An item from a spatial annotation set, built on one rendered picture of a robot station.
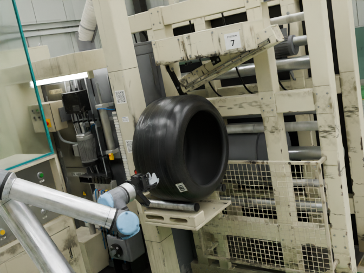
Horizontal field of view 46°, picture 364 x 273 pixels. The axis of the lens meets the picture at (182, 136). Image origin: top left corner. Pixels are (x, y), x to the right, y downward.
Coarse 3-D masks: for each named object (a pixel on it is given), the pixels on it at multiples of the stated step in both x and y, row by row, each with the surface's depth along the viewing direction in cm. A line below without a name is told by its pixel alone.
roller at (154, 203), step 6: (150, 204) 240; (156, 204) 237; (162, 204) 234; (168, 204) 232; (174, 204) 230; (180, 204) 227; (186, 204) 225; (192, 204) 223; (198, 204) 224; (186, 210) 226; (192, 210) 223; (198, 210) 224
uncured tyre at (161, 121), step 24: (168, 96) 234; (192, 96) 225; (144, 120) 220; (168, 120) 211; (192, 120) 259; (216, 120) 239; (144, 144) 215; (168, 144) 208; (192, 144) 263; (216, 144) 255; (144, 168) 217; (168, 168) 209; (192, 168) 260; (216, 168) 251; (168, 192) 219; (192, 192) 218
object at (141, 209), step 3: (147, 192) 246; (147, 195) 244; (150, 195) 246; (147, 198) 243; (150, 198) 245; (153, 198) 248; (156, 198) 250; (159, 198) 252; (138, 204) 240; (138, 207) 241; (141, 207) 240; (144, 207) 241; (147, 207) 243; (150, 207) 245; (141, 210) 240; (144, 210) 241; (141, 213) 241; (144, 213) 241
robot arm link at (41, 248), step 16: (0, 208) 176; (16, 208) 176; (16, 224) 175; (32, 224) 177; (32, 240) 174; (48, 240) 178; (32, 256) 175; (48, 256) 174; (48, 272) 173; (64, 272) 175
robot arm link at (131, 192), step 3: (126, 183) 196; (123, 186) 193; (126, 186) 193; (129, 186) 194; (132, 186) 195; (126, 189) 192; (129, 189) 193; (132, 189) 194; (129, 192) 192; (132, 192) 193; (129, 195) 192; (132, 195) 193; (135, 195) 195; (132, 198) 194; (129, 201) 193
